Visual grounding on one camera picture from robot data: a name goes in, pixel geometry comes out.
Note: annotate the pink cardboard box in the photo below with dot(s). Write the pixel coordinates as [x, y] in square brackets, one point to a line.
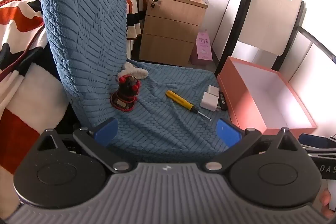
[236, 99]

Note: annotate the pink paper bag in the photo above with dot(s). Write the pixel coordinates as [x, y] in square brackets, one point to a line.
[202, 48]

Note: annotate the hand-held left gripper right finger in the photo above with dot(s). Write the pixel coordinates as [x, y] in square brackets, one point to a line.
[228, 132]

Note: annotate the wooden nightstand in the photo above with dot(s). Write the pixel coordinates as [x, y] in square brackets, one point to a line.
[168, 27]

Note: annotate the beige chair with black frame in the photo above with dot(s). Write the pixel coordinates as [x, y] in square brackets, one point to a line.
[270, 16]

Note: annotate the striped bed blanket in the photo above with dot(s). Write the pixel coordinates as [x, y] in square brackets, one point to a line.
[18, 37]

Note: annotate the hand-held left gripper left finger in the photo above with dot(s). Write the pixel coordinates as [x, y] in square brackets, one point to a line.
[106, 132]

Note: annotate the nightstand keys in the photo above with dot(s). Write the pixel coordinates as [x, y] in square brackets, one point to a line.
[155, 3]

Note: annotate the black and red figurine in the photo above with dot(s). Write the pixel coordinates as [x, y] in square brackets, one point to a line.
[126, 90]

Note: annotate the blue textured blanket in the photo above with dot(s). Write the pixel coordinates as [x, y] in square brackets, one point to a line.
[86, 29]

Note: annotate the person's right hand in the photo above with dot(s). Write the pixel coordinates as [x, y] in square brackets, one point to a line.
[326, 201]

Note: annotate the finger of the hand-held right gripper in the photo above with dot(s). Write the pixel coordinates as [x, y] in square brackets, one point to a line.
[312, 139]

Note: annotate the white plush toy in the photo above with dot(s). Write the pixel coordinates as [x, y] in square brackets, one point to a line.
[134, 71]

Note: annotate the white charger plug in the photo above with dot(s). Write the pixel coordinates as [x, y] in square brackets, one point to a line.
[208, 102]
[214, 90]

